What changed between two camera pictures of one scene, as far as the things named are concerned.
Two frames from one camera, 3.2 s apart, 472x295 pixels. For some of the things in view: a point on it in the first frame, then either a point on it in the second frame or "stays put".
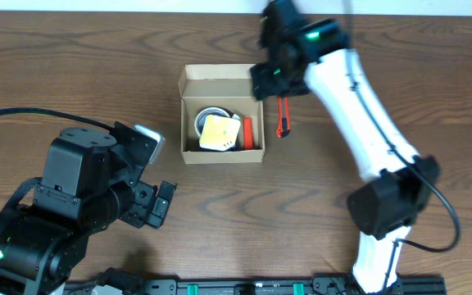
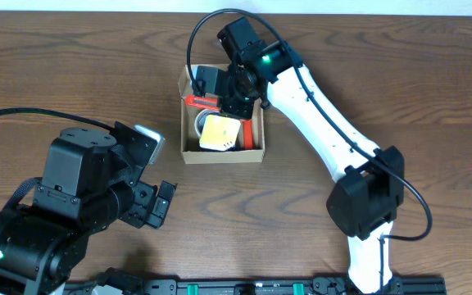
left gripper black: [144, 206] stays put
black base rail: [126, 283] stays put
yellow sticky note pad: [220, 133] stays put
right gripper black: [270, 82] to [232, 106]
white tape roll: [217, 111] stays put
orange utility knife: [283, 119] to [210, 103]
